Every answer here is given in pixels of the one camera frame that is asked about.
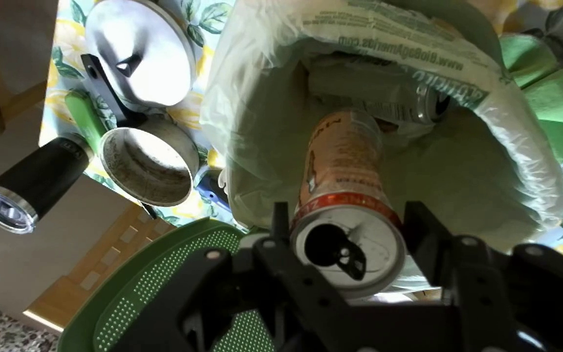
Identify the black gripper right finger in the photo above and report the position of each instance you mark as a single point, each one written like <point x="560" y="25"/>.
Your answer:
<point x="492" y="301"/>

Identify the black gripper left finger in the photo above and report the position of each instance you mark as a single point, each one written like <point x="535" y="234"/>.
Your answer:
<point x="296" y="305"/>

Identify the orange tall drink can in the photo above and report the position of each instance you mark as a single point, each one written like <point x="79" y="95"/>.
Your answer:
<point x="345" y="222"/>

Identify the white bin with liner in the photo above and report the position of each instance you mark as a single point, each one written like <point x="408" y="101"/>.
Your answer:
<point x="447" y="121"/>

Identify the green bin lid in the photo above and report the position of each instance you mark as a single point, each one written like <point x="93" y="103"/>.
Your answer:
<point x="114" y="307"/>

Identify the silver round tin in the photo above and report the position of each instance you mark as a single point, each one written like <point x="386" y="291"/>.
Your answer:
<point x="156" y="162"/>

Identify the silver round tin lid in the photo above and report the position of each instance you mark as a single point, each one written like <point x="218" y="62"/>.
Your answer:
<point x="144" y="50"/>

